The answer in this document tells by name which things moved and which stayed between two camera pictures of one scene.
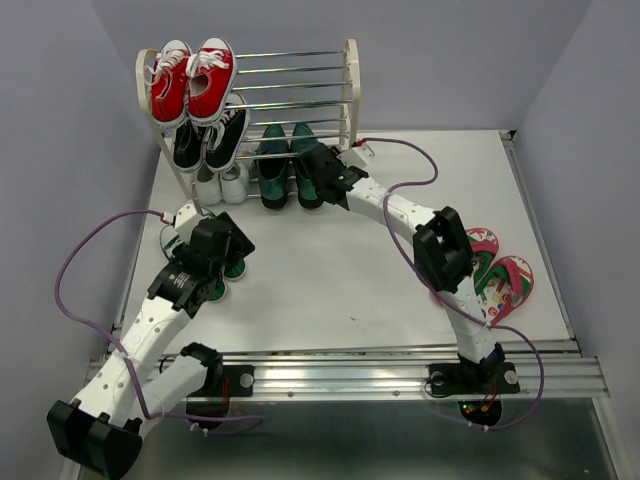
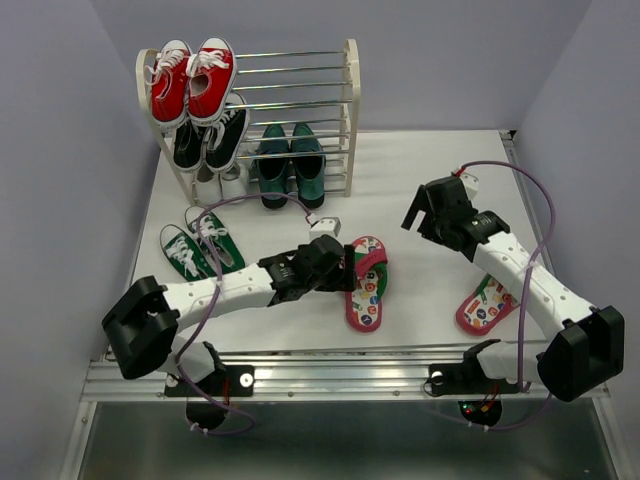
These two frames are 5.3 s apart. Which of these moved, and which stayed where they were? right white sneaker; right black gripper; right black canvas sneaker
Moved: right black gripper
Stayed: right white sneaker; right black canvas sneaker
